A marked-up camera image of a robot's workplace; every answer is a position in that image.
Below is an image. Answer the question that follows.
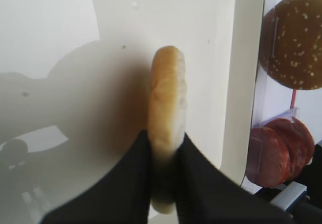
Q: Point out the right long acrylic rail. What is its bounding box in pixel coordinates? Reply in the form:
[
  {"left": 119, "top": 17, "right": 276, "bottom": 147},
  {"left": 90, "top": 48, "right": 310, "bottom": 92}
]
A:
[{"left": 241, "top": 12, "right": 278, "bottom": 192}]

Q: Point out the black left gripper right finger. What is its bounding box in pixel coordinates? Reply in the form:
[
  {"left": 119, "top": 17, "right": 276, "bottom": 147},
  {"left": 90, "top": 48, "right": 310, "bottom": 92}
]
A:
[{"left": 174, "top": 135, "right": 294, "bottom": 223}]

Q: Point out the sesame bun top left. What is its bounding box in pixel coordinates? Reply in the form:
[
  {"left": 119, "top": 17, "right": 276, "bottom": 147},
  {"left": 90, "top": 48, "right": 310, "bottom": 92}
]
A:
[{"left": 259, "top": 0, "right": 321, "bottom": 90}]

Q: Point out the dark meat patty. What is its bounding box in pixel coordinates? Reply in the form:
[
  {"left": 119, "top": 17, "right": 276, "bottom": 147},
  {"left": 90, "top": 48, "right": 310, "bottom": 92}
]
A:
[{"left": 246, "top": 127, "right": 290, "bottom": 188}]

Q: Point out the reddish bacon patty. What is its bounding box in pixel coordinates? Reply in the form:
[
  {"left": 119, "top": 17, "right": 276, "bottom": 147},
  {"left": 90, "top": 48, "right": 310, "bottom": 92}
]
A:
[{"left": 265, "top": 117, "right": 315, "bottom": 180}]

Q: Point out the bun bottom half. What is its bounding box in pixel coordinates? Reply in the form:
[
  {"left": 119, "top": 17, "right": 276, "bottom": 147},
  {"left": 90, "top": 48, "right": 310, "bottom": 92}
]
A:
[{"left": 147, "top": 46, "right": 187, "bottom": 214}]

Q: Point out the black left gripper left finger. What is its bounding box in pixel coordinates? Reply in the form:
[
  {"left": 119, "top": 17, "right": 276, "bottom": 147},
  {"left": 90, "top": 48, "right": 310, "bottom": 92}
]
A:
[{"left": 42, "top": 130, "right": 151, "bottom": 223}]

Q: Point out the right lower acrylic holder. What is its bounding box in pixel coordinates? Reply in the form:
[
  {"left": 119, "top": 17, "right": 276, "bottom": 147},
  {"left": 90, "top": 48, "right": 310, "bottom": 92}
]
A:
[{"left": 246, "top": 118, "right": 307, "bottom": 188}]

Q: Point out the white metal tray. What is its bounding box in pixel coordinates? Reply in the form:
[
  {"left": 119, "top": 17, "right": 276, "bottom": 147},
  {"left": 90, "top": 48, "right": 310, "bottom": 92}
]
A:
[{"left": 1, "top": 0, "right": 264, "bottom": 223}]

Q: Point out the grey metal bracket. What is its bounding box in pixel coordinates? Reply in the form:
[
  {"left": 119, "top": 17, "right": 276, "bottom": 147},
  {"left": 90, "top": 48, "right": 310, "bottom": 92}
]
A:
[{"left": 270, "top": 182, "right": 307, "bottom": 211}]

